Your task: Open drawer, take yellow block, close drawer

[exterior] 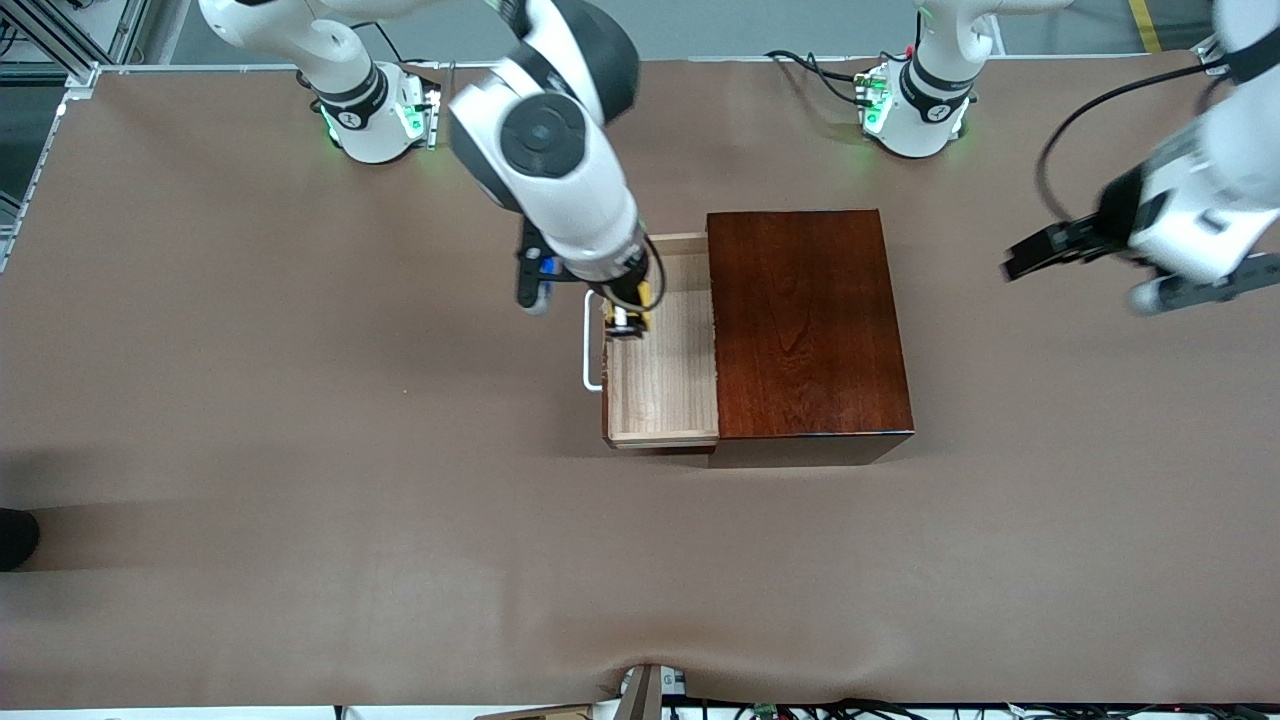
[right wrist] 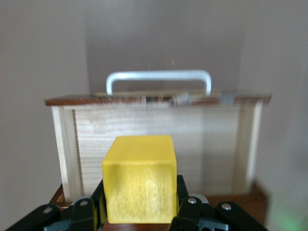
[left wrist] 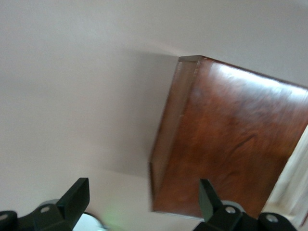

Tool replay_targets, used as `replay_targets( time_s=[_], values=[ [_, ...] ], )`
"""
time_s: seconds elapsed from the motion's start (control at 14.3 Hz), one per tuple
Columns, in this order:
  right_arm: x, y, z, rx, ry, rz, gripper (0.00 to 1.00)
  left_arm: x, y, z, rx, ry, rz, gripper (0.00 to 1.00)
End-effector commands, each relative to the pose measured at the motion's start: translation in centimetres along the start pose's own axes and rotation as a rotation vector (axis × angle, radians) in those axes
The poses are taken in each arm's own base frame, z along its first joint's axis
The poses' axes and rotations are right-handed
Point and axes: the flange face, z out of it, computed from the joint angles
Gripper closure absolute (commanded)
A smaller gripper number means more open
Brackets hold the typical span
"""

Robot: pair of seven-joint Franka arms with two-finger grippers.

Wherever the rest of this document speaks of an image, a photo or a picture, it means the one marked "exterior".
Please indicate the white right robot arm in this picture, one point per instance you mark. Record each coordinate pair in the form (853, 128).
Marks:
(560, 160)

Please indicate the light brown board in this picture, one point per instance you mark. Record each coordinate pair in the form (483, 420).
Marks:
(540, 713)

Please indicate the light wood drawer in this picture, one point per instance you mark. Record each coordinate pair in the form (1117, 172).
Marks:
(665, 390)

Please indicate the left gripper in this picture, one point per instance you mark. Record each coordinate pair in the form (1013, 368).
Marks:
(1112, 214)

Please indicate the yellow block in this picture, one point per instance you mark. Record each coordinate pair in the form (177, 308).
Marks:
(647, 298)

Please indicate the aluminium frame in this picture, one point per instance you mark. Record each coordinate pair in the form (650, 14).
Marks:
(70, 40)
(1210, 55)

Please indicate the brown tablecloth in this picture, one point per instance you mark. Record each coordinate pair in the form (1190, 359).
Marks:
(300, 500)

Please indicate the black shoe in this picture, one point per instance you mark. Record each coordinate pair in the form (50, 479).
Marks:
(15, 540)

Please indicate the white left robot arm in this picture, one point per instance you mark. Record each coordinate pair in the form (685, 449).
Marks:
(925, 110)

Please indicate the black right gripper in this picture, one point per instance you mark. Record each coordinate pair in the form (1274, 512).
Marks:
(631, 295)

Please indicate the dark wooden drawer box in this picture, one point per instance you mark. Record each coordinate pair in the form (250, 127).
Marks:
(810, 320)

